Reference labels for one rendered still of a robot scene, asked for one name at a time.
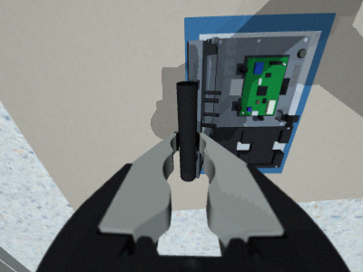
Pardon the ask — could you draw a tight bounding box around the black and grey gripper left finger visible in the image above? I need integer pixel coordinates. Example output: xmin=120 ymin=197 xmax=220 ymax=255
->
xmin=35 ymin=131 xmax=179 ymax=272

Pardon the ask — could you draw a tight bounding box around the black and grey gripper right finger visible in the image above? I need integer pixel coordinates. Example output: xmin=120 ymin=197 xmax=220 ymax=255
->
xmin=196 ymin=131 xmax=350 ymax=272

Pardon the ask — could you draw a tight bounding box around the green circuit board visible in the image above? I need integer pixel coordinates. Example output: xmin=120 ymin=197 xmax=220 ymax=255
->
xmin=240 ymin=57 xmax=289 ymax=115

